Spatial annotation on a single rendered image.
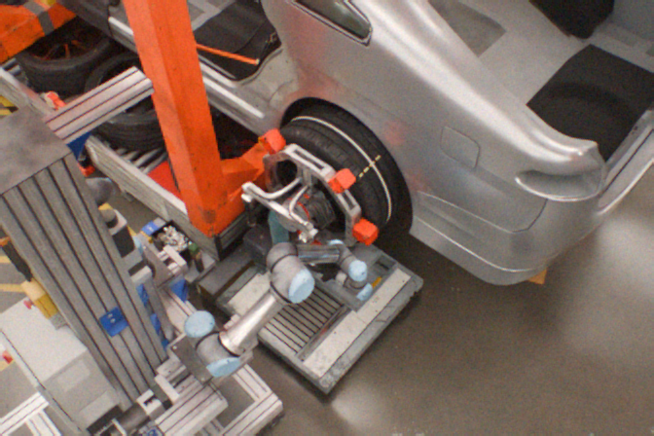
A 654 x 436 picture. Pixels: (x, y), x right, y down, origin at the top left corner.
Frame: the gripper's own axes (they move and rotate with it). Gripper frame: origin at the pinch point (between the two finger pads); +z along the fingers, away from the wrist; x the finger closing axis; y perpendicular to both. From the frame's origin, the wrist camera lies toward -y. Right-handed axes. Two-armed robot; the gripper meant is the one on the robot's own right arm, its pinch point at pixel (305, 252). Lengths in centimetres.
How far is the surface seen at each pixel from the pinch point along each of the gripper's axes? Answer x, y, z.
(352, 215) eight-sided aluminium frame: -21.2, 13.6, -9.6
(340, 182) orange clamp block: -20.7, 31.8, -3.0
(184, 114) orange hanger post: 7, 56, 56
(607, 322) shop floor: -109, -83, -117
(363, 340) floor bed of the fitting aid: -13, -75, -24
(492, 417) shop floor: -24, -83, -98
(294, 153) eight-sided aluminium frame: -22.4, 28.8, 24.5
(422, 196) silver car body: -42, 24, -31
